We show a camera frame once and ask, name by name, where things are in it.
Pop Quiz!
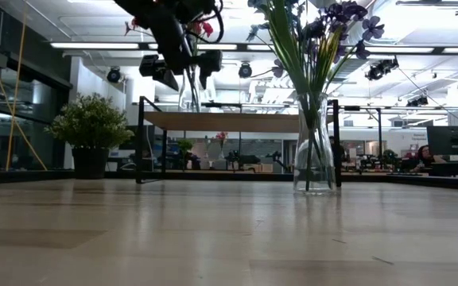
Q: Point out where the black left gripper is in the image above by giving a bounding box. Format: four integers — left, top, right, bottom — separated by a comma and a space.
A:
139, 23, 224, 92

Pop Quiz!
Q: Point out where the long ceiling light bar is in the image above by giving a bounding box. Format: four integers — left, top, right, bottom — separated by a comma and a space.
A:
49, 41, 458, 55

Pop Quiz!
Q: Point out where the person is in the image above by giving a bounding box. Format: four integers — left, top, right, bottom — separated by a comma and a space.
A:
411, 145, 447, 172

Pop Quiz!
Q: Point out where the black ceiling camera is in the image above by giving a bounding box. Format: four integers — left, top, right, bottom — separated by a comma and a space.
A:
107, 66, 122, 84
366, 57, 400, 82
406, 95, 429, 108
238, 62, 254, 79

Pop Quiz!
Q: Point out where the wooden shelf with black frame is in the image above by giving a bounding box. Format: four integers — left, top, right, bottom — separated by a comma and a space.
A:
135, 95, 344, 187

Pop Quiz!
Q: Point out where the black computer monitor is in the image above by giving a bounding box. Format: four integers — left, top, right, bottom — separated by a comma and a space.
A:
426, 126, 458, 156

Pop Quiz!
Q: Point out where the potted green plant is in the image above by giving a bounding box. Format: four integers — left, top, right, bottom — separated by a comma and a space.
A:
45, 93, 134, 180

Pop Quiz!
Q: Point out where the purple artificial flower bunch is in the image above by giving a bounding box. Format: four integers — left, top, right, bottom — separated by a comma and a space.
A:
270, 0, 386, 104

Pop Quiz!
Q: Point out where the yellow extension cable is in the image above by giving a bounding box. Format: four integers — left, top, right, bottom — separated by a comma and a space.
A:
0, 6, 49, 172

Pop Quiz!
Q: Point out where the clear glass vase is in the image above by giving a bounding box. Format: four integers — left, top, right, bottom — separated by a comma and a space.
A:
293, 93, 337, 195
177, 67, 203, 114

